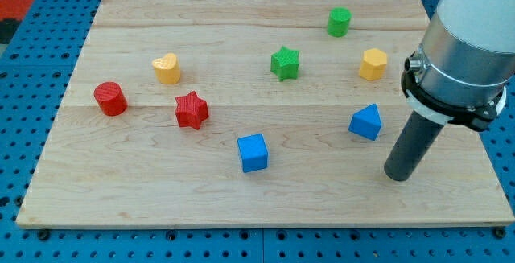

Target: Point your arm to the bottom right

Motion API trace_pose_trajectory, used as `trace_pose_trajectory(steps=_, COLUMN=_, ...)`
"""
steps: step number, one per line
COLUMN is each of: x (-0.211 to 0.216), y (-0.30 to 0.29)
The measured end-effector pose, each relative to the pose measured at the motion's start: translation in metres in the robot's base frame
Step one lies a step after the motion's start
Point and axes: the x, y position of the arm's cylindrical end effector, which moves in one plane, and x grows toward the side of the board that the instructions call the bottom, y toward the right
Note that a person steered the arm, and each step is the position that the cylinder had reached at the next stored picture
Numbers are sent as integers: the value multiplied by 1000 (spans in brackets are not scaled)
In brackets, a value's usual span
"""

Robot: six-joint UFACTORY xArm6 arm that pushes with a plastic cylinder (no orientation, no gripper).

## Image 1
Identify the blue cube block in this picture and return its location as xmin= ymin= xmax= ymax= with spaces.
xmin=237 ymin=134 xmax=268 ymax=173

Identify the green star block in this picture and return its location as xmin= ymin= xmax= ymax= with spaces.
xmin=270 ymin=46 xmax=300 ymax=81

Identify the yellow hexagon block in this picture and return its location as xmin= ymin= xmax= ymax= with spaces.
xmin=358 ymin=48 xmax=388 ymax=81

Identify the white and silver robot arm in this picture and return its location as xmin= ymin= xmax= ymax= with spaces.
xmin=402 ymin=0 xmax=514 ymax=131

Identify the blue triangular prism block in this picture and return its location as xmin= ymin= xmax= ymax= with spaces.
xmin=348 ymin=104 xmax=382 ymax=141

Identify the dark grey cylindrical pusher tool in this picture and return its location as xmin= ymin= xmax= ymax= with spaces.
xmin=384 ymin=111 xmax=443 ymax=181

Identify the red cylinder block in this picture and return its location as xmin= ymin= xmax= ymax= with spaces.
xmin=93 ymin=81 xmax=128 ymax=116

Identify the wooden board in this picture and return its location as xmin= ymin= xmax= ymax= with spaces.
xmin=17 ymin=0 xmax=514 ymax=229

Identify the red star block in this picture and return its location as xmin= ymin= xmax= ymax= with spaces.
xmin=175 ymin=91 xmax=209 ymax=129

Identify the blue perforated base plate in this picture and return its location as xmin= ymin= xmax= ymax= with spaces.
xmin=1 ymin=0 xmax=514 ymax=262

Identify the yellow heart block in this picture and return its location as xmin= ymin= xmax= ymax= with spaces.
xmin=151 ymin=53 xmax=181 ymax=84

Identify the green cylinder block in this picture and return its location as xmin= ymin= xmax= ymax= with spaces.
xmin=327 ymin=7 xmax=352 ymax=37

